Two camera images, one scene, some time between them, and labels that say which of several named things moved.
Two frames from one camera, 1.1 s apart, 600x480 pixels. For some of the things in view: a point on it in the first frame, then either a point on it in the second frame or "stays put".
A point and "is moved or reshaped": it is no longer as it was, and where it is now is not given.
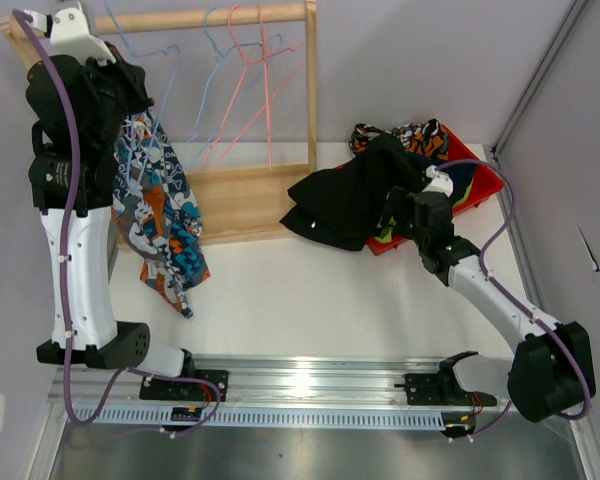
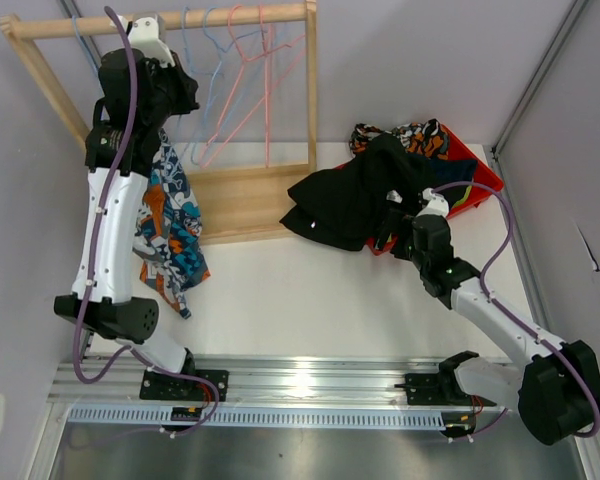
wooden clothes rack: x=253 y=201 stays put
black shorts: x=343 y=206 stays put
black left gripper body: x=120 y=93 to x=172 y=93
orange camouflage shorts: x=428 y=138 stays put
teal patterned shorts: x=156 y=210 stays put
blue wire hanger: x=150 y=53 is moved or reshaped
